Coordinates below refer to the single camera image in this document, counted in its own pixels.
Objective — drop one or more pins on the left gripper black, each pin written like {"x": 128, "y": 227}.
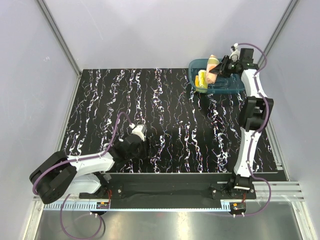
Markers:
{"x": 146, "y": 151}

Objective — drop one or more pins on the right aluminium frame post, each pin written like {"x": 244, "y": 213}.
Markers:
{"x": 274, "y": 15}

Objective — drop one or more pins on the slotted cable duct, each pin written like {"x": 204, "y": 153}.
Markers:
{"x": 156, "y": 205}

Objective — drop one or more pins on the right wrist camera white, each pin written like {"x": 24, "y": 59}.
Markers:
{"x": 235, "y": 52}

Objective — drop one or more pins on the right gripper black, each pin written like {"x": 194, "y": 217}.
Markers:
{"x": 220, "y": 69}

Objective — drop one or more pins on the aluminium frame post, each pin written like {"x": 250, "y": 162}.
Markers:
{"x": 58, "y": 35}
{"x": 274, "y": 15}

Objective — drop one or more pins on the aluminium front rail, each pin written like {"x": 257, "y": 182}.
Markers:
{"x": 276, "y": 191}

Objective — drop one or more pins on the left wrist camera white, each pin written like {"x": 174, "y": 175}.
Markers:
{"x": 139, "y": 130}

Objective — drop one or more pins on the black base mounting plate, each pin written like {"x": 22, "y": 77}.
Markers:
{"x": 233, "y": 182}

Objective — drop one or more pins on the yellow crocodile towel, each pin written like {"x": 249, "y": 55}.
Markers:
{"x": 200, "y": 82}

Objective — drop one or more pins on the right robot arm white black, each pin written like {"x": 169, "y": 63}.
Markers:
{"x": 253, "y": 118}

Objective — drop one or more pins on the left aluminium frame post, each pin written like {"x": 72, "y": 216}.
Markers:
{"x": 58, "y": 35}

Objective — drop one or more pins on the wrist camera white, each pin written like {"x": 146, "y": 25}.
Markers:
{"x": 139, "y": 130}
{"x": 235, "y": 52}

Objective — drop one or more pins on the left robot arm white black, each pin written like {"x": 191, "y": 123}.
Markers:
{"x": 62, "y": 175}

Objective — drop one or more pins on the teal transparent plastic bin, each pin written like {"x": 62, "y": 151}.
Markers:
{"x": 223, "y": 85}

